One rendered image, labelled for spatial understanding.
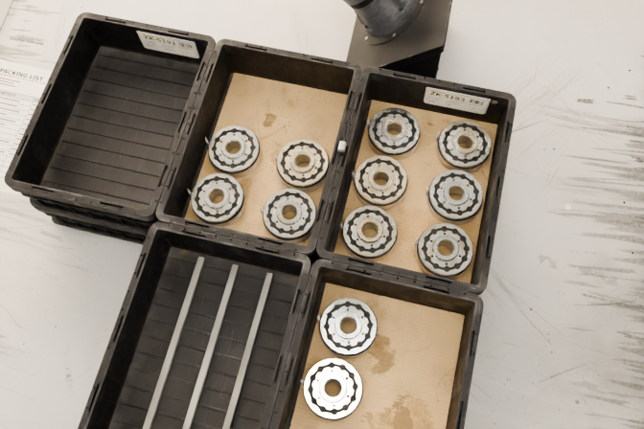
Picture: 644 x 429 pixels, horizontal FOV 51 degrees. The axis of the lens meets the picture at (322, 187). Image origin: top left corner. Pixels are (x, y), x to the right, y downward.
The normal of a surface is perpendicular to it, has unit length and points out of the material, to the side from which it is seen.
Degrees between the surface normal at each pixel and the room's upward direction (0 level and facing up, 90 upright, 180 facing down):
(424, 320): 0
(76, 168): 0
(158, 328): 0
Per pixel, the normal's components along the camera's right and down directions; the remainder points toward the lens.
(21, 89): -0.04, -0.38
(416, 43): -0.69, -0.40
